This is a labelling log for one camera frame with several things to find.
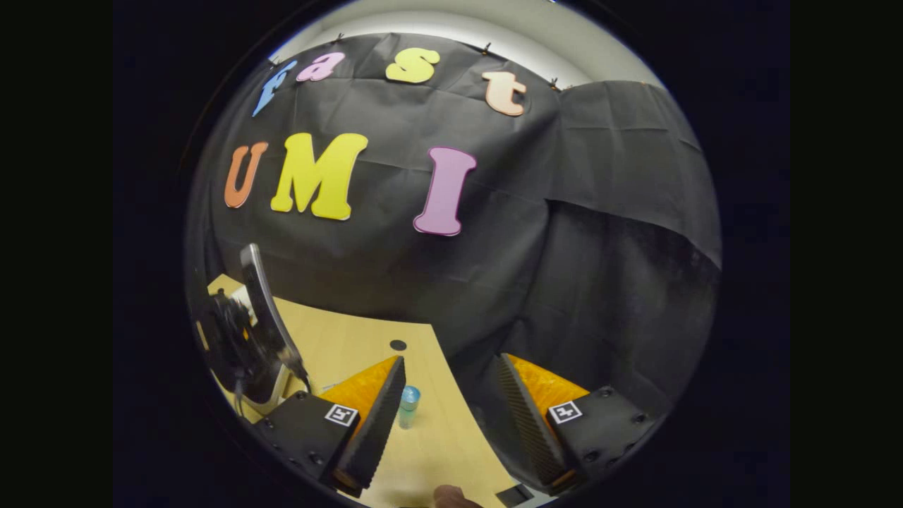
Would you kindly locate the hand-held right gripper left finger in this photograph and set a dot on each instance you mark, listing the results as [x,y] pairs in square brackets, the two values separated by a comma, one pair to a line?
[374,430]

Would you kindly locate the blue capped skincare bottle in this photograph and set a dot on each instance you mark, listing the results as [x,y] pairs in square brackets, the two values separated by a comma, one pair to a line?
[409,406]

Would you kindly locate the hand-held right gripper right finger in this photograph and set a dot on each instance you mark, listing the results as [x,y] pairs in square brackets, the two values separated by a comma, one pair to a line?
[525,423]

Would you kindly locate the black backdrop cloth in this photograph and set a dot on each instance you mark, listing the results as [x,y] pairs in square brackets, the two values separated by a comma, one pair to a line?
[423,282]

